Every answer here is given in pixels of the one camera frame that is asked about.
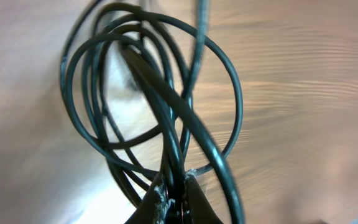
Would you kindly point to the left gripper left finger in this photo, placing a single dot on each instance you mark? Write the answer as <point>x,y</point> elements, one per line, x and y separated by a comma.
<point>154,205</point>

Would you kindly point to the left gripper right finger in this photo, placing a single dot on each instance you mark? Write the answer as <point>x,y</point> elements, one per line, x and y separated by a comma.
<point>196,208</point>

